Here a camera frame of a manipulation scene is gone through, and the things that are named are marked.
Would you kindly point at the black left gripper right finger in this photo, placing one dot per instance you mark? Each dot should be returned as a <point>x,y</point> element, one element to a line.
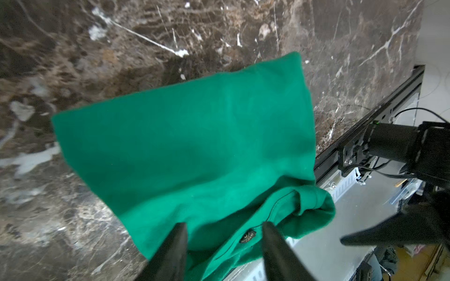
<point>280,261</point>

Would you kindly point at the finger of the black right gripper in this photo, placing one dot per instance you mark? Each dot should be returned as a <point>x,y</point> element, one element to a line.
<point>419,224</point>

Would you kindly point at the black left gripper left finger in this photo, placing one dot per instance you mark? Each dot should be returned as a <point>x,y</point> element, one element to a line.
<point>168,263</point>

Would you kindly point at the green t-shirt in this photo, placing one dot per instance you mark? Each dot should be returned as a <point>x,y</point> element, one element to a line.
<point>223,154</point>

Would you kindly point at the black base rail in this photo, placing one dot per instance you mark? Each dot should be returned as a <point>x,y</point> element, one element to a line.
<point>348,149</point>

